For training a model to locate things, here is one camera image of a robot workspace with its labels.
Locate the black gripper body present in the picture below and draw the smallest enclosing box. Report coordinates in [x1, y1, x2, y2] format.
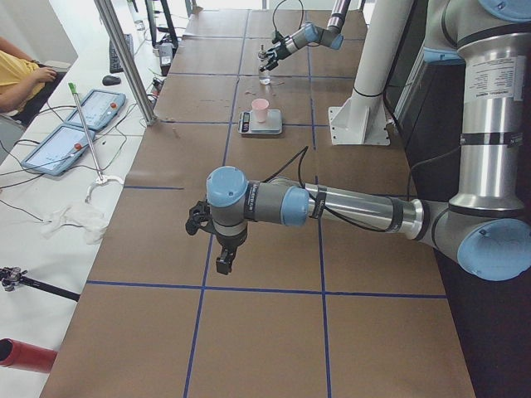
[214, 223, 247, 250]
[272, 36, 293, 58]

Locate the clear glass sauce bottle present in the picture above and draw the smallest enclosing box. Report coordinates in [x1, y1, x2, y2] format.
[257, 44, 270, 85]

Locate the pink cup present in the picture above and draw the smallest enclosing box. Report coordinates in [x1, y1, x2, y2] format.
[251, 98, 270, 123]

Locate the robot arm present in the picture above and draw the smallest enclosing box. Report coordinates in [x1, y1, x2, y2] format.
[258, 0, 350, 72]
[199, 1, 530, 281]

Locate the digital kitchen scale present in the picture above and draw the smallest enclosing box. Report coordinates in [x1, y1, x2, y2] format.
[237, 109, 282, 136]

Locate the brown paper table cover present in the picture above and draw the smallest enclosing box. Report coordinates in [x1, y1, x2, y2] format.
[42, 10, 474, 397]

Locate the metal reacher grabber tool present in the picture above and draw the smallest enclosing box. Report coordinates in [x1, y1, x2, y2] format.
[68, 82, 124, 204]

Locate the crumpled white tissue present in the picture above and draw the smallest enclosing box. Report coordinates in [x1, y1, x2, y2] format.
[41, 201, 109, 245]

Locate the black keyboard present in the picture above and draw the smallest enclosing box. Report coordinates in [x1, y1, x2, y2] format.
[109, 33, 134, 74]

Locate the black computer mouse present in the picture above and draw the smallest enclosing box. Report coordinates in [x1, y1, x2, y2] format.
[102, 75, 121, 86]

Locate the blue teach pendant tablet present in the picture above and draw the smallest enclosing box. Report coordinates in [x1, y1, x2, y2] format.
[21, 124, 88, 177]

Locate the black tripod leg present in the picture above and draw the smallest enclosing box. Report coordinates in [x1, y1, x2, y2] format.
[1, 267, 80, 302]

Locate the red cylinder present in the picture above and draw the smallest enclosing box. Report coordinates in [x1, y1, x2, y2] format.
[1, 338, 57, 373]

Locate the person in yellow shirt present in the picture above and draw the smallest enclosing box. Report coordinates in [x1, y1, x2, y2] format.
[1, 37, 63, 117]

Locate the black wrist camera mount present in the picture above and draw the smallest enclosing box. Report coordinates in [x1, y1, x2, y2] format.
[185, 201, 215, 235]

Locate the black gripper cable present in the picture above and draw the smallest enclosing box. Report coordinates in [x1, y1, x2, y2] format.
[263, 144, 461, 233]

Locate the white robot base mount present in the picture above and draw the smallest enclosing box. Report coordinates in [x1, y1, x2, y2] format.
[329, 0, 414, 146]

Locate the aluminium frame post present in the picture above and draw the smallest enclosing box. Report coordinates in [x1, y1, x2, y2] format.
[95, 0, 157, 126]

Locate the black cable on table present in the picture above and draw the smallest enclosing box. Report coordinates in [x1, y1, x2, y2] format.
[0, 99, 138, 223]

